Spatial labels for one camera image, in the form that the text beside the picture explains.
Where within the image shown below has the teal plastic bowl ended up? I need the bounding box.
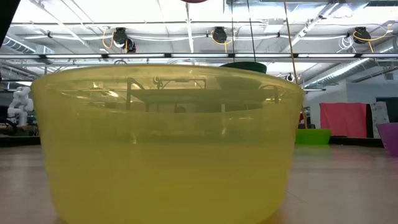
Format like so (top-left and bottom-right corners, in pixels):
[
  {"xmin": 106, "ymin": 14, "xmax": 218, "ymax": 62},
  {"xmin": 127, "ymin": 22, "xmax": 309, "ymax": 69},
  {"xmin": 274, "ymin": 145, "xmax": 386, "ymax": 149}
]
[{"xmin": 217, "ymin": 61, "xmax": 268, "ymax": 91}]

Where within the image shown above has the yellow plastic bowl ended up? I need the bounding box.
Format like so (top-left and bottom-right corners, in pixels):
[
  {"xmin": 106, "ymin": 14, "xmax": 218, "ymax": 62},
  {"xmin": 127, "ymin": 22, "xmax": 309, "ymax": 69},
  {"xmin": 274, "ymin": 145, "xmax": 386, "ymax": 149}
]
[{"xmin": 30, "ymin": 63, "xmax": 305, "ymax": 224}]

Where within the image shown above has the green plastic bowl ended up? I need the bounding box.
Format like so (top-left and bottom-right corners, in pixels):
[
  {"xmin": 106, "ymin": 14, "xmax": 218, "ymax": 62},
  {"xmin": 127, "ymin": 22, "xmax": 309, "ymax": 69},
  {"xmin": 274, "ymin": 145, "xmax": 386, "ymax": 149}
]
[{"xmin": 294, "ymin": 128, "xmax": 332, "ymax": 146}]

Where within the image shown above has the purple plastic bowl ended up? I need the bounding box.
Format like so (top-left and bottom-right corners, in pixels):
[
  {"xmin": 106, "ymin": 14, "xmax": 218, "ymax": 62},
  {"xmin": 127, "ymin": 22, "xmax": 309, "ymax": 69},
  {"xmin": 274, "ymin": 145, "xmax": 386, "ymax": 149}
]
[{"xmin": 375, "ymin": 122, "xmax": 398, "ymax": 157}]

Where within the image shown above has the wooden shelf with black legs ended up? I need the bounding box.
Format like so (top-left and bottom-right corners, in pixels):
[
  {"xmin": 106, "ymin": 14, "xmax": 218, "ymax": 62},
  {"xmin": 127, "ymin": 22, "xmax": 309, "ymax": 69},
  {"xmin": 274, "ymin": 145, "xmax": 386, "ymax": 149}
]
[{"xmin": 125, "ymin": 77, "xmax": 280, "ymax": 113}]

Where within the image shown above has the long ceiling light strip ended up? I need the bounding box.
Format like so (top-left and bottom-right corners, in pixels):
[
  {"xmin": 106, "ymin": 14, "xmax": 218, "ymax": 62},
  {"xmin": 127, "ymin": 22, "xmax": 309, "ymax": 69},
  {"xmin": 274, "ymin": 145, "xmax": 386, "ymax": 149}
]
[{"xmin": 0, "ymin": 52, "xmax": 398, "ymax": 60}]

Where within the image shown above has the reddish fabric screen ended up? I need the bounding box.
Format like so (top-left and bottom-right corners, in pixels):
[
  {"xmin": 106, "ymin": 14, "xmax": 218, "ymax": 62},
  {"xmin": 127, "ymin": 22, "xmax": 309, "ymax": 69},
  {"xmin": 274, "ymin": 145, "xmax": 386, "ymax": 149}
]
[{"xmin": 319, "ymin": 102, "xmax": 368, "ymax": 139}]

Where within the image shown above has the white humanoid robot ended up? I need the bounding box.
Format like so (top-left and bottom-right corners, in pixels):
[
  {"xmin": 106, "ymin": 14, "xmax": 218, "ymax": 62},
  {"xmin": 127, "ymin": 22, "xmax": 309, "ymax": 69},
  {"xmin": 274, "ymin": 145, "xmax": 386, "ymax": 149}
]
[{"xmin": 6, "ymin": 86, "xmax": 35, "ymax": 127}]

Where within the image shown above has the white patterned panel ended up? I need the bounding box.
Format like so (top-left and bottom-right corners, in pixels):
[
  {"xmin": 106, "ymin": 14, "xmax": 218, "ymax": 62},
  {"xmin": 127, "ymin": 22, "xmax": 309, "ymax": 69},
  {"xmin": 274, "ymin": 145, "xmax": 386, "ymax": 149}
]
[{"xmin": 369, "ymin": 101, "xmax": 391, "ymax": 138}]

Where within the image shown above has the black ceiling cable reel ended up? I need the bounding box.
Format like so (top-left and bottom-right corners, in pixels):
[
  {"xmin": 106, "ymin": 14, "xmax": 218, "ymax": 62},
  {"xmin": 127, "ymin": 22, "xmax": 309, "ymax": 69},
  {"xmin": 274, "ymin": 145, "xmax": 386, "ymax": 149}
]
[
  {"xmin": 352, "ymin": 24, "xmax": 393, "ymax": 54},
  {"xmin": 210, "ymin": 26, "xmax": 234, "ymax": 54},
  {"xmin": 102, "ymin": 26, "xmax": 137, "ymax": 54}
]

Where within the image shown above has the thin black hanging cable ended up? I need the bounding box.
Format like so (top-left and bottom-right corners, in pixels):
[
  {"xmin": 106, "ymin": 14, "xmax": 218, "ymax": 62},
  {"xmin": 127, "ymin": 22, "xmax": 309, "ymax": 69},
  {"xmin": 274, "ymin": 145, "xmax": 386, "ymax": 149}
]
[{"xmin": 230, "ymin": 0, "xmax": 235, "ymax": 63}]

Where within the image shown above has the black cable with coil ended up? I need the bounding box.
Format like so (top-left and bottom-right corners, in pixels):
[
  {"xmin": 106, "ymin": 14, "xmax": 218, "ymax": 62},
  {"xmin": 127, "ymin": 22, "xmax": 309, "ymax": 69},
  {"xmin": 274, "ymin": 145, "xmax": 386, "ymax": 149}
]
[{"xmin": 246, "ymin": 0, "xmax": 257, "ymax": 63}]

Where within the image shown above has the yellow cable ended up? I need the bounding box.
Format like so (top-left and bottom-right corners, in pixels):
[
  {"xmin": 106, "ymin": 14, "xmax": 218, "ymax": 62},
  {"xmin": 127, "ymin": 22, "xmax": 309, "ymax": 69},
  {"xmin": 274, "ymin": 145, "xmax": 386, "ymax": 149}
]
[{"xmin": 283, "ymin": 0, "xmax": 308, "ymax": 130}]

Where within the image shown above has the silver ventilation duct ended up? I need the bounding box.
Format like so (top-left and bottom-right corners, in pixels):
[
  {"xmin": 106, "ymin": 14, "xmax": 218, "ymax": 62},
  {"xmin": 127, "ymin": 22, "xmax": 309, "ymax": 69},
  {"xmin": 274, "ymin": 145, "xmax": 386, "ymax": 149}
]
[
  {"xmin": 0, "ymin": 34, "xmax": 55, "ymax": 55},
  {"xmin": 303, "ymin": 35, "xmax": 398, "ymax": 90}
]

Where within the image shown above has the black metal table frame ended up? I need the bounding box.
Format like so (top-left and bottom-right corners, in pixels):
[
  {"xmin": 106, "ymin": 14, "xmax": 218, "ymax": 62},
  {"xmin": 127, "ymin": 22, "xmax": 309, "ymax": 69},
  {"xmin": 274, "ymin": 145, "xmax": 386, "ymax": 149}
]
[{"xmin": 0, "ymin": 135, "xmax": 385, "ymax": 148}]

